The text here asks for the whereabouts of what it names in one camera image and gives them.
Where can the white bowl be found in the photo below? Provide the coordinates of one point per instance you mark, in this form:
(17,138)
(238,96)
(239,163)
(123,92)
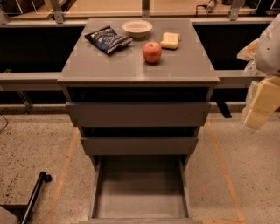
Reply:
(137,28)

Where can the grey middle drawer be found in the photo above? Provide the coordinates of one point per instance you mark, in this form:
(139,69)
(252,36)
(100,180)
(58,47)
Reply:
(136,145)

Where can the clear sanitizer bottle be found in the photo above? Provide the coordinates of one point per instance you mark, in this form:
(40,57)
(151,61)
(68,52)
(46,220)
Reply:
(250,68)

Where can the red apple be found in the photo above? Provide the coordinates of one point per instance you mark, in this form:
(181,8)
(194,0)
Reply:
(152,52)

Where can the yellow sponge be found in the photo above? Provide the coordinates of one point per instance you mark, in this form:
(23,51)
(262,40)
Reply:
(170,40)

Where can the grey drawer cabinet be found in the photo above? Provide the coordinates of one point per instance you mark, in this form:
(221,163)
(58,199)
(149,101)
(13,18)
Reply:
(185,74)

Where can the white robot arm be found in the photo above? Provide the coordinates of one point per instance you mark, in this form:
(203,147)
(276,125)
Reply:
(262,55)

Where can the blue chip bag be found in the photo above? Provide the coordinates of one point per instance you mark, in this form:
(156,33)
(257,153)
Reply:
(107,40)

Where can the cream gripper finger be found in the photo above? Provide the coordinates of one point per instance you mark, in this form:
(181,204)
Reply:
(248,52)
(263,99)

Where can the grey open bottom drawer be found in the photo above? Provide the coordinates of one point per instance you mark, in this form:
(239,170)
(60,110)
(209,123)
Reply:
(140,190)

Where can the black chair leg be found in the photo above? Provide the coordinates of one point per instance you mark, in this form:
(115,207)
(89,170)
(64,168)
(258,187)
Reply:
(20,214)

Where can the grey top drawer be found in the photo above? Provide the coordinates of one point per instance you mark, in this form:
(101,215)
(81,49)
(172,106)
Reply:
(138,114)

